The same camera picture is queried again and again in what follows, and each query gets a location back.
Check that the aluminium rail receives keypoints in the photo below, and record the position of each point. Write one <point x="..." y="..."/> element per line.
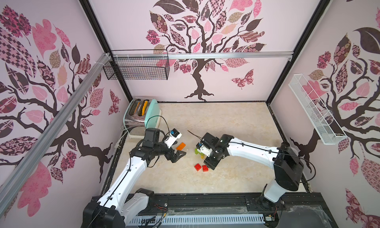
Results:
<point x="177" y="56"/>
<point x="21" y="173"/>

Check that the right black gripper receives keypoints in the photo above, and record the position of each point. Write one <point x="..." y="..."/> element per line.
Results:
<point x="208" y="158"/>

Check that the aluminium rail left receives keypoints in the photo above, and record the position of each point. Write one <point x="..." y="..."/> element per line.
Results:
<point x="21" y="173"/>

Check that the white slotted cable duct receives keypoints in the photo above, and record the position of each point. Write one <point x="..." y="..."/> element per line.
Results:
<point x="196" y="220"/>

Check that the mint green toaster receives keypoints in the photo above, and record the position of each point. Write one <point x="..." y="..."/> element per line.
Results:
<point x="141" y="114"/>

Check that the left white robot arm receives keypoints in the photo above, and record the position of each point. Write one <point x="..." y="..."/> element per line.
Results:
<point x="114" y="209"/>

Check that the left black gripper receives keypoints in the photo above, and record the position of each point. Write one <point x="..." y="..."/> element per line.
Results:
<point x="174" y="158"/>

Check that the red lego brick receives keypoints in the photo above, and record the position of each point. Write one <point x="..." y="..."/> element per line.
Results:
<point x="205" y="168"/>
<point x="198" y="167"/>

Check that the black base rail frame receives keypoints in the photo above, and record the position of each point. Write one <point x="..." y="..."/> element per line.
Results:
<point x="293" y="210"/>

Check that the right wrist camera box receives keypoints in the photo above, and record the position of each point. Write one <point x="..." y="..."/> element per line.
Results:
<point x="204" y="149"/>

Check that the orange lego brick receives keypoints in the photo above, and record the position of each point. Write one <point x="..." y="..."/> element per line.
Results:
<point x="181" y="146"/>

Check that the aluminium rail back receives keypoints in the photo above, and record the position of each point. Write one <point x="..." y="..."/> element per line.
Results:
<point x="177" y="56"/>

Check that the long green lego brick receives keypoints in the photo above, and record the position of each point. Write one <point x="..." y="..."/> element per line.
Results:
<point x="197" y="152"/>

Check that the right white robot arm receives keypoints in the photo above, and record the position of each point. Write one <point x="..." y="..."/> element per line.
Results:
<point x="287" y="167"/>

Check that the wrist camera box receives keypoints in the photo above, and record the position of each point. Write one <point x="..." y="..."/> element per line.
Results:
<point x="204" y="149"/>
<point x="172" y="138"/>

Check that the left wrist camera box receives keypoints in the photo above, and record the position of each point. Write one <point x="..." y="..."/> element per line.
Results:
<point x="172" y="138"/>

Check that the white wire shelf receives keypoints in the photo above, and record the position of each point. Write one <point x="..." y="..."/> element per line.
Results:
<point x="309" y="94"/>

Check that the black wire basket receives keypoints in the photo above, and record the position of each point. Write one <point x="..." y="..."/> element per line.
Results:
<point x="143" y="64"/>

